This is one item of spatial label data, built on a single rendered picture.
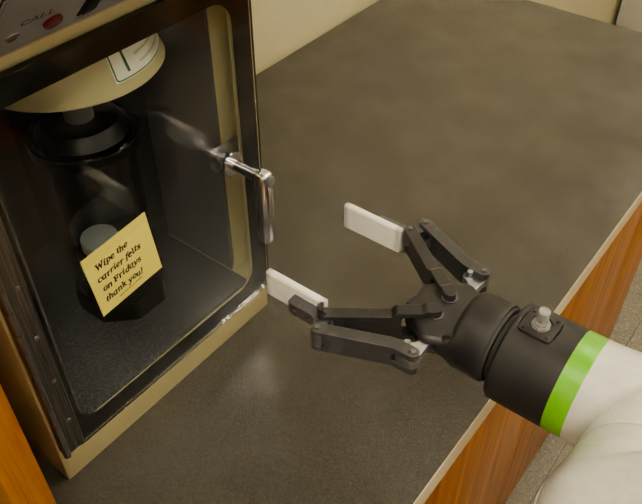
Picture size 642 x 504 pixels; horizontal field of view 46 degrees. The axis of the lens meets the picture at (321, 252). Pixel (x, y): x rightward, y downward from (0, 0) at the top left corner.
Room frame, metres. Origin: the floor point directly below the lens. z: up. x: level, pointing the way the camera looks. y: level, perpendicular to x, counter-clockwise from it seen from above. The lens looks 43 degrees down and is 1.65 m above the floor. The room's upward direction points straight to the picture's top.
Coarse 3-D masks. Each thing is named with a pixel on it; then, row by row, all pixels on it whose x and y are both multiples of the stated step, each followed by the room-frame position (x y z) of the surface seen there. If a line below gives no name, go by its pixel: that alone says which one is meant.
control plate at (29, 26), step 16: (16, 0) 0.40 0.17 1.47; (32, 0) 0.41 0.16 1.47; (48, 0) 0.43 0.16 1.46; (64, 0) 0.44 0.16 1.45; (80, 0) 0.46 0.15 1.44; (112, 0) 0.50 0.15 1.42; (0, 16) 0.40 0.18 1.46; (16, 16) 0.41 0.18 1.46; (32, 16) 0.43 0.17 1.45; (48, 16) 0.44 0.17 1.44; (64, 16) 0.46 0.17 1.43; (80, 16) 0.48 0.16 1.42; (0, 32) 0.41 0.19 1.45; (16, 32) 0.43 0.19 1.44; (32, 32) 0.45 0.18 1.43; (48, 32) 0.46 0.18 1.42; (0, 48) 0.43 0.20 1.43; (16, 48) 0.45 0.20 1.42
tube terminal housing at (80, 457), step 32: (128, 0) 0.56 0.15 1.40; (64, 32) 0.51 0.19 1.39; (0, 64) 0.47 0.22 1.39; (0, 320) 0.42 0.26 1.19; (0, 352) 0.43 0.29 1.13; (192, 352) 0.56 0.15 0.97; (0, 384) 0.46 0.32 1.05; (160, 384) 0.52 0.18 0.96; (32, 416) 0.43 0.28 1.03; (128, 416) 0.48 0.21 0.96; (96, 448) 0.45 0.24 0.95
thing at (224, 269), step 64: (192, 0) 0.60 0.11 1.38; (64, 64) 0.50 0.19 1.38; (128, 64) 0.54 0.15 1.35; (192, 64) 0.59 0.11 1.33; (0, 128) 0.45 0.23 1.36; (64, 128) 0.48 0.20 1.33; (128, 128) 0.53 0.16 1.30; (192, 128) 0.58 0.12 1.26; (256, 128) 0.65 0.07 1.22; (0, 192) 0.43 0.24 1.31; (64, 192) 0.47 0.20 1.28; (128, 192) 0.52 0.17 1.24; (192, 192) 0.58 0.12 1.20; (64, 256) 0.46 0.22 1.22; (192, 256) 0.57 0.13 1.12; (256, 256) 0.64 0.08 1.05; (64, 320) 0.45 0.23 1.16; (128, 320) 0.49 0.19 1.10; (192, 320) 0.55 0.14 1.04; (64, 384) 0.43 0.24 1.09; (128, 384) 0.48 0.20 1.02
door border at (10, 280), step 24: (0, 72) 0.46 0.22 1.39; (0, 216) 0.43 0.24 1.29; (0, 240) 0.42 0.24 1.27; (0, 264) 0.42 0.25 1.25; (0, 288) 0.41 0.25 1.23; (24, 288) 0.43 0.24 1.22; (24, 312) 0.42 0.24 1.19; (24, 336) 0.42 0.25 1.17; (24, 360) 0.41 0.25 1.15; (48, 360) 0.42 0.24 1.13; (48, 384) 0.42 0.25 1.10; (48, 408) 0.41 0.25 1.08; (72, 408) 0.43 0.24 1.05; (72, 432) 0.42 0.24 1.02
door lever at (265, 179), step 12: (228, 156) 0.61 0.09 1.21; (240, 156) 0.63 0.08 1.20; (228, 168) 0.61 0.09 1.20; (240, 168) 0.61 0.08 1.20; (252, 168) 0.60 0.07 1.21; (264, 180) 0.59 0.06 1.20; (264, 192) 0.59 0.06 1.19; (264, 204) 0.59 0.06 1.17; (264, 216) 0.58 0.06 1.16; (264, 228) 0.59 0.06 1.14; (264, 240) 0.59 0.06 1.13
